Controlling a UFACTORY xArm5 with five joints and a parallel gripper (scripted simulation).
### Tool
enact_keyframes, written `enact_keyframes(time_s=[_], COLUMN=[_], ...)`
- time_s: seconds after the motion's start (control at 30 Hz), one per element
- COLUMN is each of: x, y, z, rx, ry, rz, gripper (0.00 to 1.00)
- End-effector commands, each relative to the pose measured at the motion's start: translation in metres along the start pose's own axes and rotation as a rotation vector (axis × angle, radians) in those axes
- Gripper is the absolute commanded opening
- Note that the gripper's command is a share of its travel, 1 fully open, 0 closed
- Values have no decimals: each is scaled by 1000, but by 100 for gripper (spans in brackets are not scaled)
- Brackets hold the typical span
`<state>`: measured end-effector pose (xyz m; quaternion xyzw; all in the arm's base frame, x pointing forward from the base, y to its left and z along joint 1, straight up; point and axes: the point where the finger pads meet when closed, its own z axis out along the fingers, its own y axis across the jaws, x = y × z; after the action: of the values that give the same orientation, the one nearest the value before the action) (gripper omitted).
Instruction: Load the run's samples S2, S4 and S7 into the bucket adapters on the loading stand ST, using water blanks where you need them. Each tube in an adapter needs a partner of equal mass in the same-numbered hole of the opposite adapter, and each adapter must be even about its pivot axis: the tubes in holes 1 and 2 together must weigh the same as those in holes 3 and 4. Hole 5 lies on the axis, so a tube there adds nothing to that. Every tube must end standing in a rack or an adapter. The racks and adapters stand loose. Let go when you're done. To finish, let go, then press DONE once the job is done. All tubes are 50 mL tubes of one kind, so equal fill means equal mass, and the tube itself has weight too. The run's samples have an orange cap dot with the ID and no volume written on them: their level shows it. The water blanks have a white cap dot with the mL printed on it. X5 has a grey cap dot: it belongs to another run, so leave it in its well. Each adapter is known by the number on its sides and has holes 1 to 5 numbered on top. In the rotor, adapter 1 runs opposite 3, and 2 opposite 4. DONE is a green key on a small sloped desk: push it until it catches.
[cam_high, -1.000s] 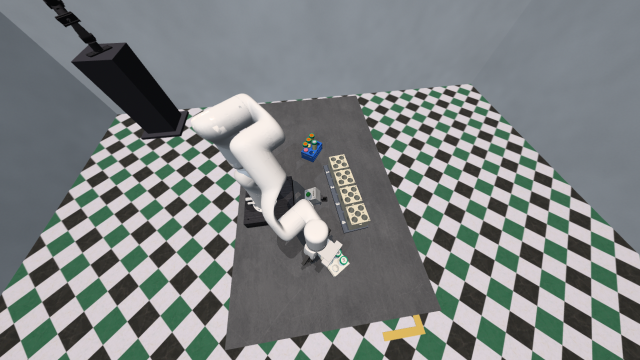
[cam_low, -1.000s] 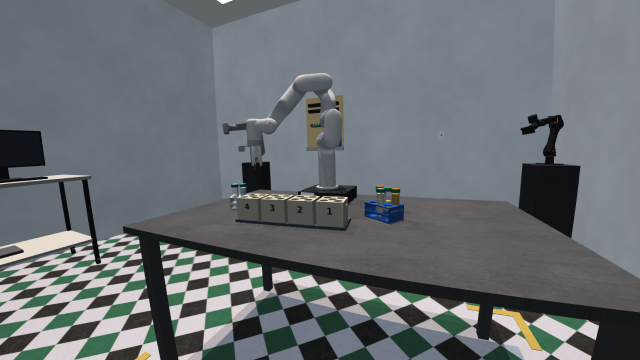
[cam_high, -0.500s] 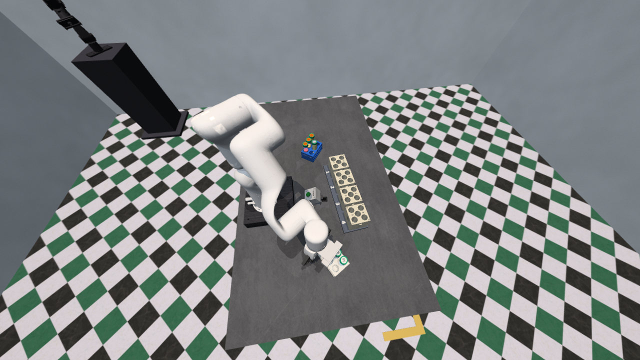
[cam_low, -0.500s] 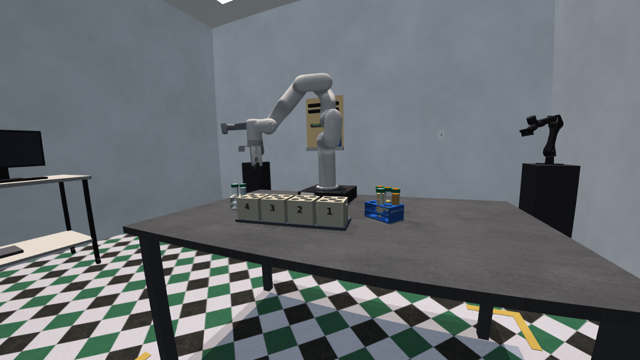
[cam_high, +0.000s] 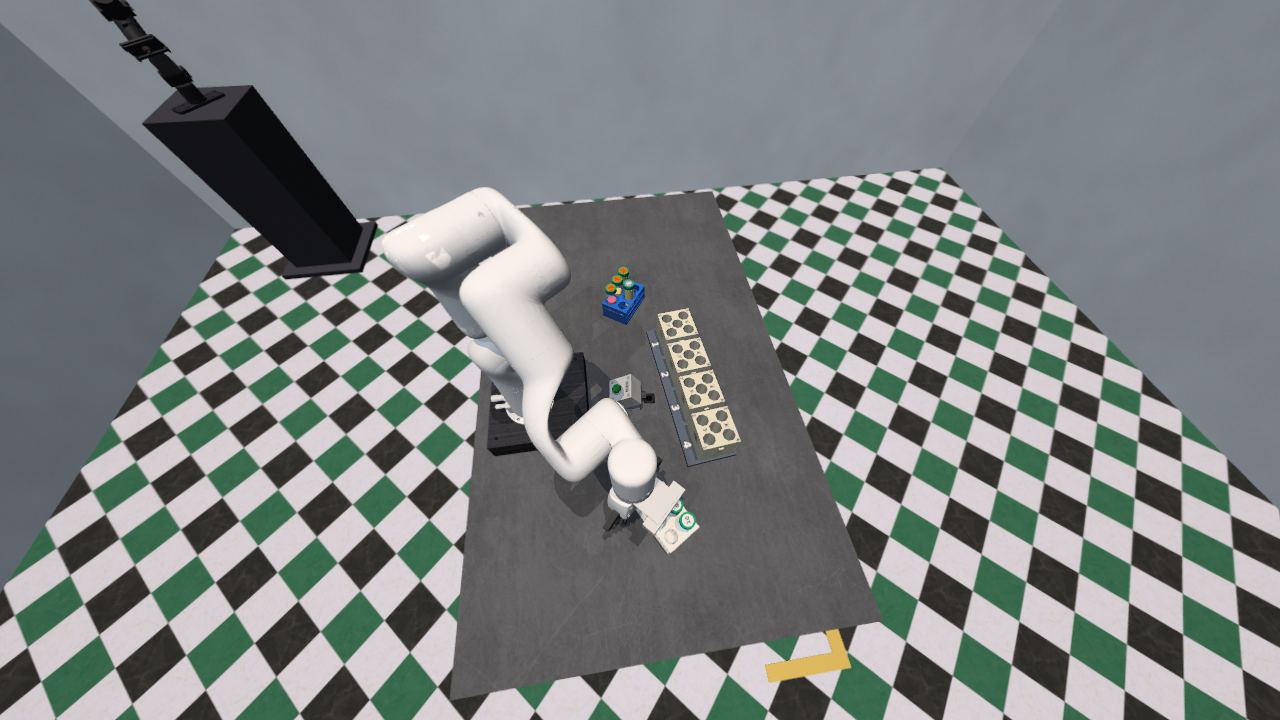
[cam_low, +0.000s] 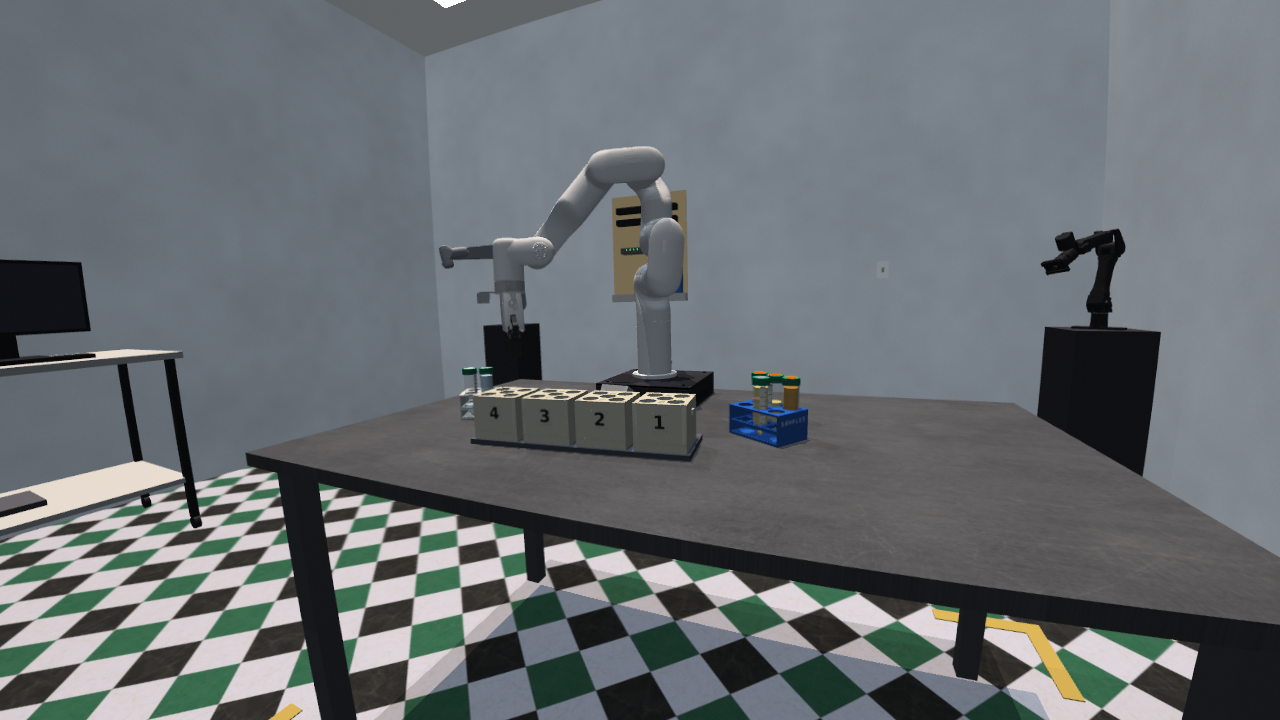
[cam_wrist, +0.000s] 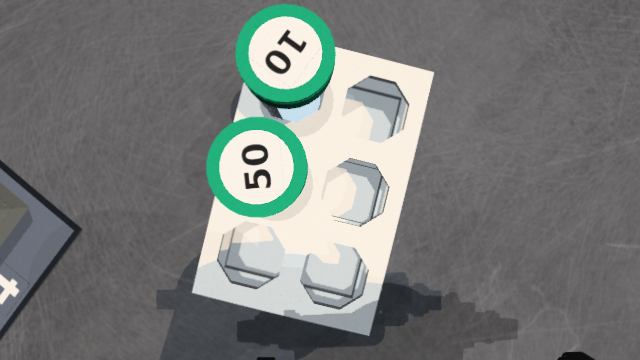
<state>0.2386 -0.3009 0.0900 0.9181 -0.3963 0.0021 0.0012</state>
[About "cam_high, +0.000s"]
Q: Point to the blue tube rack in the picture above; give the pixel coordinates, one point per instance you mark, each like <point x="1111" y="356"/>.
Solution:
<point x="619" y="311"/>

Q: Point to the white tube rack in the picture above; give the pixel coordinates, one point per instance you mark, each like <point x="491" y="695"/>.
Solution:
<point x="671" y="532"/>

